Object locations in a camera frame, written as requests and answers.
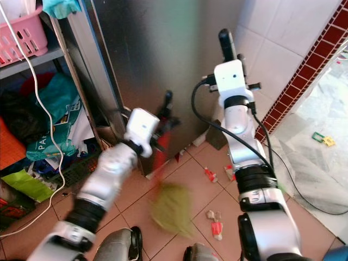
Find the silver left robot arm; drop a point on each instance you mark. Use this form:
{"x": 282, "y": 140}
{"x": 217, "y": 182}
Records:
{"x": 109, "y": 179}

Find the red plastic bowl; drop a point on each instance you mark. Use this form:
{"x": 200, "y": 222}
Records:
{"x": 35, "y": 82}

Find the teal printed plastic bag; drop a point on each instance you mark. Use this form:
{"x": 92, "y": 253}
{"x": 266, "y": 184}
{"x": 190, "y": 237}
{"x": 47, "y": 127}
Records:
{"x": 62, "y": 100}

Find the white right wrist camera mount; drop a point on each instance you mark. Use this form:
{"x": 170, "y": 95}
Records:
{"x": 229, "y": 79}

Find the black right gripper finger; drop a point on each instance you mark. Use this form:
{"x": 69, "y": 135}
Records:
{"x": 227, "y": 44}

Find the teal cloth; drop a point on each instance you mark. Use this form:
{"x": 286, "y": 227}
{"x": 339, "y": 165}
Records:
{"x": 61, "y": 7}

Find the dark plastic floor crate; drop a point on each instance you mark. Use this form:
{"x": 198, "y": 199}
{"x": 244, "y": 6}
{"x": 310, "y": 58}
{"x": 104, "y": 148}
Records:
{"x": 79, "y": 168}

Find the robot leg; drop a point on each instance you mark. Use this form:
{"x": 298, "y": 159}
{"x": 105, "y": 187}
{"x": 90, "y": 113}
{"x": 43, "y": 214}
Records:
{"x": 117, "y": 244}
{"x": 202, "y": 253}

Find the crumpled red white wrapper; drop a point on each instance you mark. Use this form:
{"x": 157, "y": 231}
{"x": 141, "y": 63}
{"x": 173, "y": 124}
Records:
{"x": 216, "y": 227}

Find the stainless steel cabinet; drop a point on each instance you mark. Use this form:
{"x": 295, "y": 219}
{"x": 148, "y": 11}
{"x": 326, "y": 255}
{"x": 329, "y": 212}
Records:
{"x": 168, "y": 46}

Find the dark grey cardboard piece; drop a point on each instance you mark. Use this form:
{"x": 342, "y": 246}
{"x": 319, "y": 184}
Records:
{"x": 217, "y": 140}

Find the orange plastic crate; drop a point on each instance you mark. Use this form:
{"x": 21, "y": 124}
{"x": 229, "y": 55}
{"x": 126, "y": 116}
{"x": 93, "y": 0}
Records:
{"x": 11, "y": 147}

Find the black plastic bag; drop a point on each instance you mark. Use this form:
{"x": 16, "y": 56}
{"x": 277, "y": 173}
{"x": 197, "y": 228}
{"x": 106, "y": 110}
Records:
{"x": 19, "y": 117}

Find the lime green bag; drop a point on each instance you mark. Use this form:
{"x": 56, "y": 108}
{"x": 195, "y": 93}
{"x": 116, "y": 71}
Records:
{"x": 28, "y": 186}

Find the robot left leg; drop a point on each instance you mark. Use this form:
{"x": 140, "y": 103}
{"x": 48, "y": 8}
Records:
{"x": 117, "y": 244}

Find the small red white wrapper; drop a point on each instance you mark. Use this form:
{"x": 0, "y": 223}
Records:
{"x": 229, "y": 173}
{"x": 210, "y": 175}

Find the pink plastic basket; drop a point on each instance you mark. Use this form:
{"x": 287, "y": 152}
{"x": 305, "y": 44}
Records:
{"x": 22, "y": 38}

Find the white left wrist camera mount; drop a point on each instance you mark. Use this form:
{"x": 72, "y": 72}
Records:
{"x": 141, "y": 129}

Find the grey metal shelf rack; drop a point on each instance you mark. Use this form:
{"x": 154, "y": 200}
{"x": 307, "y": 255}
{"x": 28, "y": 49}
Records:
{"x": 27, "y": 64}

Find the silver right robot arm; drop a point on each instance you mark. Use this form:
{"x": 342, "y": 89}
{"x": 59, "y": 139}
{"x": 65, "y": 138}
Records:
{"x": 246, "y": 141}

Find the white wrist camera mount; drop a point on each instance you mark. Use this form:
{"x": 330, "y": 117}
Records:
{"x": 141, "y": 129}
{"x": 229, "y": 79}

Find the robot right leg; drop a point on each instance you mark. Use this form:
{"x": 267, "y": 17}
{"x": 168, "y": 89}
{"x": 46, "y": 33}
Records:
{"x": 202, "y": 253}

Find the green yellow tag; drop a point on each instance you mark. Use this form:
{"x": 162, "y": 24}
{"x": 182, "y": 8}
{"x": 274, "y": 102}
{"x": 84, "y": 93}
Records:
{"x": 323, "y": 138}

